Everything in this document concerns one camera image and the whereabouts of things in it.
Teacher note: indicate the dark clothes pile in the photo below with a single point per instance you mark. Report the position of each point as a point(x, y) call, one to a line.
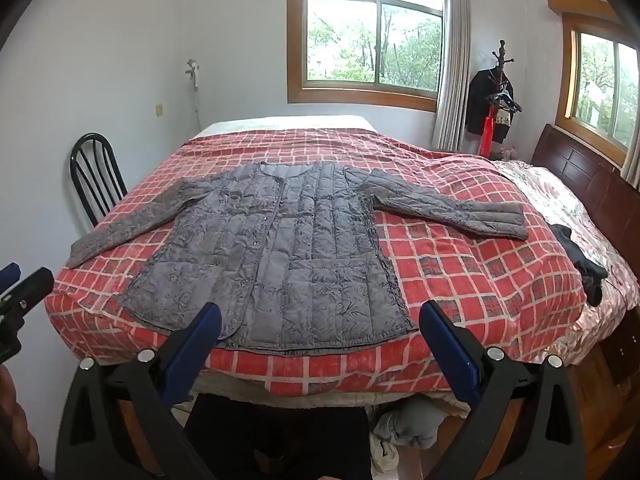
point(582, 260)

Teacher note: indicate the wooden coat rack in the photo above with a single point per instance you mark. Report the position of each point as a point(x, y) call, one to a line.
point(501, 57)

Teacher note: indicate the black clothes hanger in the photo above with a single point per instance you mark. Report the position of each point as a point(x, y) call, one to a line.
point(507, 100)

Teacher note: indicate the large wooden framed window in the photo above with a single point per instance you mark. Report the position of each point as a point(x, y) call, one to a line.
point(295, 35)

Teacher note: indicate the person's left hand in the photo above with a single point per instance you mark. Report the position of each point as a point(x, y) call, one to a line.
point(17, 425)

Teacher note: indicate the red hanging bag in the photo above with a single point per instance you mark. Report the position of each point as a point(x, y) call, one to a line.
point(486, 135)

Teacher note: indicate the dark wooden headboard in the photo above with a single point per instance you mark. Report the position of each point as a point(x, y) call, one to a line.
point(575, 160)

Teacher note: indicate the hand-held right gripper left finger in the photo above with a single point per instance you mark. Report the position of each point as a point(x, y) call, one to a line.
point(200, 345)

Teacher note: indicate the pink floral quilt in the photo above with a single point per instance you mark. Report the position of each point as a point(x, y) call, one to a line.
point(575, 205)

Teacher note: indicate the grey curtain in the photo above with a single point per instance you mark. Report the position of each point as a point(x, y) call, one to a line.
point(452, 60)

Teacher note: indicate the white wall fixture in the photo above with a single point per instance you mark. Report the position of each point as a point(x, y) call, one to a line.
point(193, 74)

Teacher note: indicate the grey clothes heap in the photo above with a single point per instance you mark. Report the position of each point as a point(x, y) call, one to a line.
point(407, 427)

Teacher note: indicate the grey quilted jacket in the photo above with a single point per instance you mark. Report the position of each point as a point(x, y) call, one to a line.
point(300, 260)

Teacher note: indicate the red plaid blanket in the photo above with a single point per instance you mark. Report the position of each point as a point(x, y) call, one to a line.
point(475, 285)

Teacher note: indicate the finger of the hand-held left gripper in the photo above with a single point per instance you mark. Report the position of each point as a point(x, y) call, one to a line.
point(7, 276)
point(32, 285)

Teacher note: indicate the white mattress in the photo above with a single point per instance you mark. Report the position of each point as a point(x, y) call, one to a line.
point(280, 124)

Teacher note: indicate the small wooden framed window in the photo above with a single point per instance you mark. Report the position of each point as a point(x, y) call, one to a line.
point(567, 60)

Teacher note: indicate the black metal chair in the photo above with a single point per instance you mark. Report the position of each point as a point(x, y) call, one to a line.
point(80, 160)

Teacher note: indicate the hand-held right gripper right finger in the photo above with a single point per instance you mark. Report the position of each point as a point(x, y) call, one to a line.
point(450, 355)

